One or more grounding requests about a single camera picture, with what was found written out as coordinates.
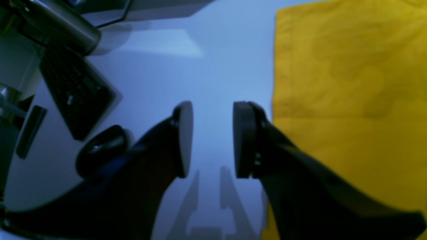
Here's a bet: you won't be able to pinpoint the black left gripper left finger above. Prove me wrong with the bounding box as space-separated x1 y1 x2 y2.
2 101 193 240

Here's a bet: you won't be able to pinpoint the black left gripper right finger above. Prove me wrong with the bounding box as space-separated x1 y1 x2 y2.
233 101 426 240

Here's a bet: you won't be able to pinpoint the yellow T-shirt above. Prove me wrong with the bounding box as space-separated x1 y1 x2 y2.
262 0 427 240

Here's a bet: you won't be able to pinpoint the black computer mouse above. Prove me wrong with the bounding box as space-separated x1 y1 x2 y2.
75 125 129 179

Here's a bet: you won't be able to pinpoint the black keyboard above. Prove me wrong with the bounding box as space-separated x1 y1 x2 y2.
40 41 115 140

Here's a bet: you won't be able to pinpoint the computer monitor with stand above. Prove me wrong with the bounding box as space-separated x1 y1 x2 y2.
63 0 212 28

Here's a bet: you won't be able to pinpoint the silver metal bottle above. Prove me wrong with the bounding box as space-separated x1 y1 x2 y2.
11 0 102 55

